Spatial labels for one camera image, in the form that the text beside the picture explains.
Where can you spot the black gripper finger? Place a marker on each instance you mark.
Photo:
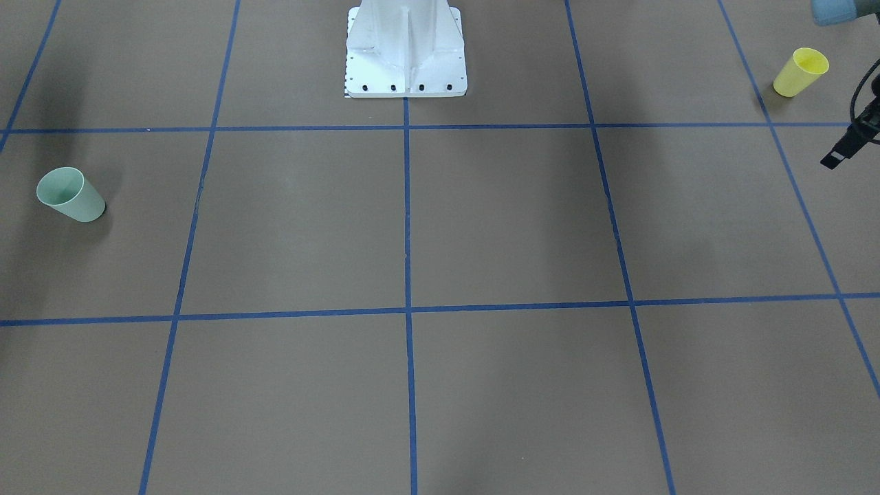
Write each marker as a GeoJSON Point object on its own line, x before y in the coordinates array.
{"type": "Point", "coordinates": [856, 137]}

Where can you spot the yellow plastic cup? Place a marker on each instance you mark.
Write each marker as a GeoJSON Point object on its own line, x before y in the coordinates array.
{"type": "Point", "coordinates": [800, 71]}

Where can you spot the green plastic cup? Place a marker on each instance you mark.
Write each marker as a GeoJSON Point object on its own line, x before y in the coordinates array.
{"type": "Point", "coordinates": [66, 190]}

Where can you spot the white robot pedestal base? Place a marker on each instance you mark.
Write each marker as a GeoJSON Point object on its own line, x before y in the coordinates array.
{"type": "Point", "coordinates": [405, 49]}

